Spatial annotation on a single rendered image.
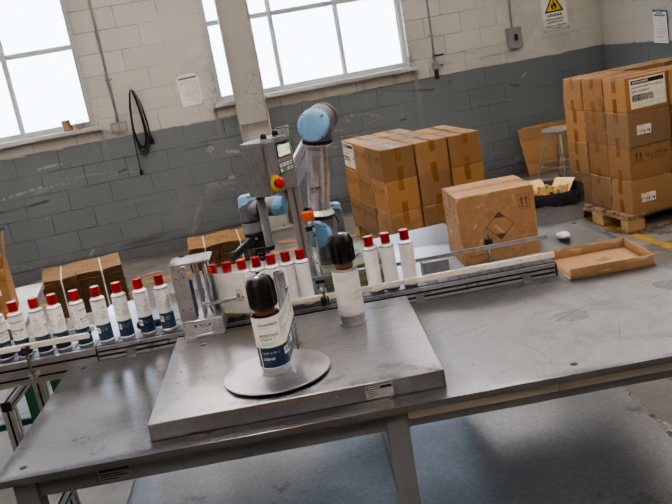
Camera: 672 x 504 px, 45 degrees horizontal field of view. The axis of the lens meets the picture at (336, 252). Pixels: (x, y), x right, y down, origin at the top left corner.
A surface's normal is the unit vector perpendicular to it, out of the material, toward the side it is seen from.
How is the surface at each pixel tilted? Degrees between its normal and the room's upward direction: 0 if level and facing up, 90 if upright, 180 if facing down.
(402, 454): 90
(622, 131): 90
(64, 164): 90
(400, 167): 90
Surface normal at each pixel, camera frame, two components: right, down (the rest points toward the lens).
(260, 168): -0.51, 0.30
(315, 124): -0.25, 0.22
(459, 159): 0.27, 0.21
